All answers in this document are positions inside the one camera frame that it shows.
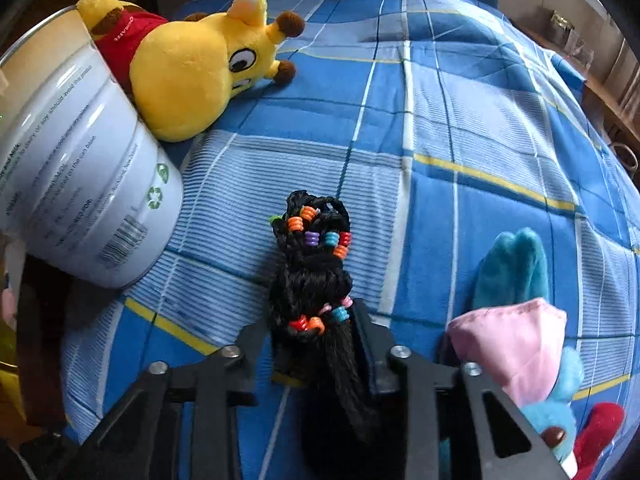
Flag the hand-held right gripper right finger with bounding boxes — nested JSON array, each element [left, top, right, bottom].
[[350, 300, 571, 480]]

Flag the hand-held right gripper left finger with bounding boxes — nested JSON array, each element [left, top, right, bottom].
[[75, 317, 273, 480]]

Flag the black braided hairpiece with beads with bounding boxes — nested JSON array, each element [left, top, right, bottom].
[[267, 189, 386, 461]]

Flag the teal plush toy pink cloth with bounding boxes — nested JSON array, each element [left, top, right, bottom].
[[440, 227, 586, 471]]

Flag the red plush item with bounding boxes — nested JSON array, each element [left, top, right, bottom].
[[570, 402, 626, 476]]

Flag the blue plaid bed blanket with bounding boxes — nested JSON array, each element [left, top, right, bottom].
[[60, 0, 640, 480]]

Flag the white tin can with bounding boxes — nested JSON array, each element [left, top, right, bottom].
[[0, 2, 183, 291]]

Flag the yellow giraffe plush toy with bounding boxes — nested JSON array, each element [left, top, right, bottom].
[[75, 0, 306, 143]]

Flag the wooden desk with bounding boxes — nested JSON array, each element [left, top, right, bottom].
[[500, 0, 640, 161]]

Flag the clear containers on desk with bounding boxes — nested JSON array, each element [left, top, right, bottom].
[[547, 7, 596, 58]]

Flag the white plastic ring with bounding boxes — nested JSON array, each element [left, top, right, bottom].
[[611, 141, 640, 173]]

